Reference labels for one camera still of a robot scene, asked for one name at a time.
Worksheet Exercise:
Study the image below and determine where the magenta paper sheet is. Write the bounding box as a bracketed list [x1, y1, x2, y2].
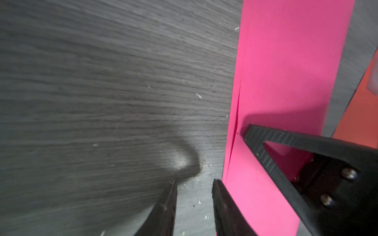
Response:
[222, 1, 354, 236]

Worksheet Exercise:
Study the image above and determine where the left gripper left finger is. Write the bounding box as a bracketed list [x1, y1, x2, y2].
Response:
[135, 181, 177, 236]

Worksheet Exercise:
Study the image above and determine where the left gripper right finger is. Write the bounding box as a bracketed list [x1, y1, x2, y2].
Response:
[212, 179, 257, 236]

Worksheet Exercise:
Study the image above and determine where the red square paper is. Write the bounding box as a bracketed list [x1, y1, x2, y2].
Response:
[332, 53, 378, 148]

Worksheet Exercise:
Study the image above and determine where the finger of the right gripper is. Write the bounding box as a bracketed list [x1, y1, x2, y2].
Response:
[243, 124, 378, 236]

